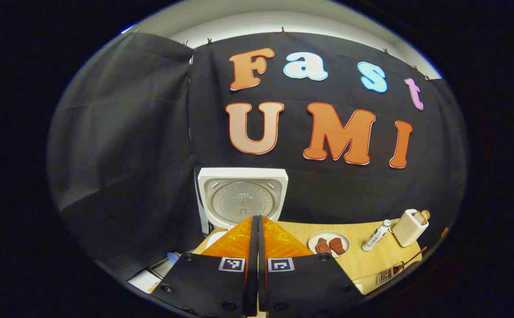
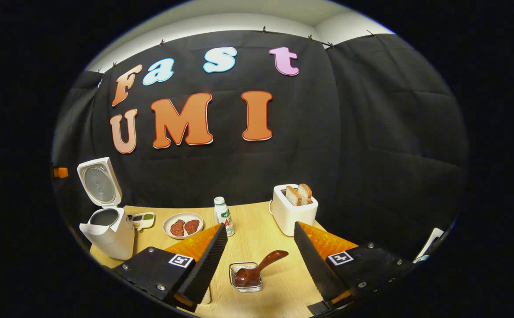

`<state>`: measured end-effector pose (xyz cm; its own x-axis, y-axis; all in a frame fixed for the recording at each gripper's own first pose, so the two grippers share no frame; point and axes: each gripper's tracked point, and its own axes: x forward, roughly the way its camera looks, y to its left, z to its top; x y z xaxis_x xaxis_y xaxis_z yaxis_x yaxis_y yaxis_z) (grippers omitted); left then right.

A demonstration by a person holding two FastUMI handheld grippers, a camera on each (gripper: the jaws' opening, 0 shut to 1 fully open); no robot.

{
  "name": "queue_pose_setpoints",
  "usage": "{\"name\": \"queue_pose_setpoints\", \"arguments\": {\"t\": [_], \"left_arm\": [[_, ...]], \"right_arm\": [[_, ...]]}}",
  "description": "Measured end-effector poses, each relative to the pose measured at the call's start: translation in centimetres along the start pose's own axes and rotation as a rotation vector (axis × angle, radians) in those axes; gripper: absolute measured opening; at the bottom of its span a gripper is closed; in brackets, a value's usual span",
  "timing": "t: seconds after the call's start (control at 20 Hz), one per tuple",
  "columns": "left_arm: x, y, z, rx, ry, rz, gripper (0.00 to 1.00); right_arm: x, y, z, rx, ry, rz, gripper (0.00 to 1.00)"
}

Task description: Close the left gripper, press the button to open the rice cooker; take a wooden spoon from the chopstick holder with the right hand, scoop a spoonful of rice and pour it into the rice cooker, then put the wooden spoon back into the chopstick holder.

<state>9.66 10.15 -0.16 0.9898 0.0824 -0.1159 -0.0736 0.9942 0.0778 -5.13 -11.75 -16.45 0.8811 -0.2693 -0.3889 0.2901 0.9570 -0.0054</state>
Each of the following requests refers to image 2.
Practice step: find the white rice cooker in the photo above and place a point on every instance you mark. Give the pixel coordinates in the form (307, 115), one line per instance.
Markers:
(113, 240)

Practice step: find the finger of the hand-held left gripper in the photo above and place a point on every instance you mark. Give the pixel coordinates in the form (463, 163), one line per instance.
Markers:
(61, 172)

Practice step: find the white toaster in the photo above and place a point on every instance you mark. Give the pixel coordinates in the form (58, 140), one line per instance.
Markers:
(292, 218)

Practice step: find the black backdrop cloth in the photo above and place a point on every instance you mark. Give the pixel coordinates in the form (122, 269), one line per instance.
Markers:
(349, 132)

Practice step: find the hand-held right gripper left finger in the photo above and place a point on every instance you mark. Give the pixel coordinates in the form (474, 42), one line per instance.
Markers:
(206, 265)

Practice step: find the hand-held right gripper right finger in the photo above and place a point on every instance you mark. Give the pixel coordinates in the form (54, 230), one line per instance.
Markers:
(316, 265)

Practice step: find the white bottle with green cap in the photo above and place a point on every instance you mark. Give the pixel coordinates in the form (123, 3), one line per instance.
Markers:
(224, 216)

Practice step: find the red meat piece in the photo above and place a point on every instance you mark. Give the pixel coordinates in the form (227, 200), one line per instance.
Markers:
(177, 228)
(191, 226)

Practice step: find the toasted bread slice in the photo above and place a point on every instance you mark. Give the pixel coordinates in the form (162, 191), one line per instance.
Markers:
(292, 196)
(306, 193)

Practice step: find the white divided condiment dish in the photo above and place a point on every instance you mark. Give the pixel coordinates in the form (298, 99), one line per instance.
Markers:
(142, 221)

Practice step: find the brown wooden spoon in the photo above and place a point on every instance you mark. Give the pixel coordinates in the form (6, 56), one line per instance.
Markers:
(261, 264)

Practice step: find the white round plate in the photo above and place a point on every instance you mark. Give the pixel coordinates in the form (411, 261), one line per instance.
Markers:
(168, 223)

